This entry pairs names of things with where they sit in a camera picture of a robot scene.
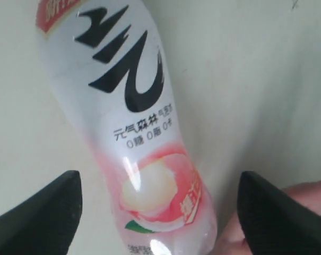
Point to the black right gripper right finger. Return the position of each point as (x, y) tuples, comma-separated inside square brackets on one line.
[(274, 223)]

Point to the person's open hand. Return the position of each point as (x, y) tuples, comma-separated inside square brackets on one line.
[(232, 239)]

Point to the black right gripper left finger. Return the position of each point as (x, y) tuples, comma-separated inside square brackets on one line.
[(45, 223)]

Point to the pink peach soda bottle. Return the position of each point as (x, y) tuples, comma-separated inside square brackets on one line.
[(107, 68)]

